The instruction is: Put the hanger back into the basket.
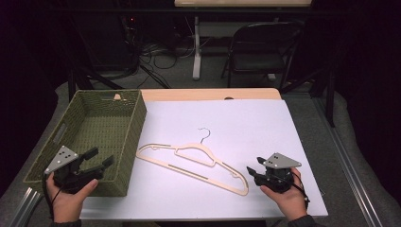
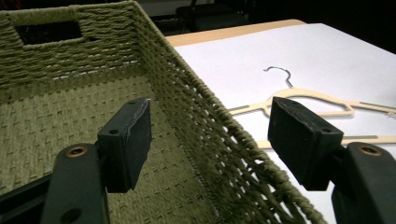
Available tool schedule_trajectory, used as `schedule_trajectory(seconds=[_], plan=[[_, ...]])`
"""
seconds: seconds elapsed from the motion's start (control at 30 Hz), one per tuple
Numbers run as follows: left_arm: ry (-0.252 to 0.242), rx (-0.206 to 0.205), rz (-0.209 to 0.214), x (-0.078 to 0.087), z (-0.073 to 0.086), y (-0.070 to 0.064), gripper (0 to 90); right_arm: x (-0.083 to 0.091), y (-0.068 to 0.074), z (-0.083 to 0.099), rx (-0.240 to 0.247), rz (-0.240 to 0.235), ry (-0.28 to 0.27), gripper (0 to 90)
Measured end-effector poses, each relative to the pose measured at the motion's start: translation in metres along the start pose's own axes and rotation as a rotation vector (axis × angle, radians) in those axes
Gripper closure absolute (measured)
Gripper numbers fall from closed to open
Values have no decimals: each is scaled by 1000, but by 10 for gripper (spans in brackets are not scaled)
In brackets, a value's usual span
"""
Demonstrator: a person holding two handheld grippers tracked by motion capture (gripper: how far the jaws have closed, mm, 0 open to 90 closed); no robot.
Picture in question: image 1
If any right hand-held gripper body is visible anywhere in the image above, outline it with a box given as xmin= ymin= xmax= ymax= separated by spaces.
xmin=253 ymin=152 xmax=303 ymax=194

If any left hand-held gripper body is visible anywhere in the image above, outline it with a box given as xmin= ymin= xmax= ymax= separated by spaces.
xmin=44 ymin=145 xmax=105 ymax=195

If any green woven basket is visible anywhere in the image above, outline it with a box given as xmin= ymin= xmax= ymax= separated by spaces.
xmin=23 ymin=89 xmax=148 ymax=198

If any beige clothes hanger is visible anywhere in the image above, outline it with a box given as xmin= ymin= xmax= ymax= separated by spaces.
xmin=135 ymin=127 xmax=250 ymax=197

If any person's right hand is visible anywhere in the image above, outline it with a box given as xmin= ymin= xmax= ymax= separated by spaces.
xmin=259 ymin=166 xmax=308 ymax=222

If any person's left hand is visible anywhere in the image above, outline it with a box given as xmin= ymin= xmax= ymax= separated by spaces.
xmin=45 ymin=172 xmax=99 ymax=223

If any black metal stand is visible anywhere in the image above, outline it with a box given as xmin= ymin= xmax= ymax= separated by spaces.
xmin=67 ymin=62 xmax=124 ymax=102
xmin=280 ymin=67 xmax=337 ymax=129

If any black folding chair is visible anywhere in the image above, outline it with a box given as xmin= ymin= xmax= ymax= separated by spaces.
xmin=220 ymin=21 xmax=305 ymax=93

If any white table leg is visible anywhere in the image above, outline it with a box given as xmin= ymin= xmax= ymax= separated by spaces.
xmin=192 ymin=16 xmax=202 ymax=81

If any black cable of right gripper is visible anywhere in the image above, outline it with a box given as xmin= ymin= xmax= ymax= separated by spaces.
xmin=291 ymin=171 xmax=311 ymax=211

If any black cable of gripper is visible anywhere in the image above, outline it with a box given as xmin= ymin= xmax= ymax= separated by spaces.
xmin=291 ymin=171 xmax=311 ymax=211
xmin=42 ymin=174 xmax=64 ymax=221

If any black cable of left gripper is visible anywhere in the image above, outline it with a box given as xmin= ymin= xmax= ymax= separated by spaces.
xmin=42 ymin=174 xmax=64 ymax=221

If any aluminium rail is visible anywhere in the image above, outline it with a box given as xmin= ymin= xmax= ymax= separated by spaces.
xmin=311 ymin=94 xmax=384 ymax=227
xmin=8 ymin=186 xmax=44 ymax=227

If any bundle of floor cables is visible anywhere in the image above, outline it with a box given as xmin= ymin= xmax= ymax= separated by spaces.
xmin=121 ymin=17 xmax=197 ymax=89

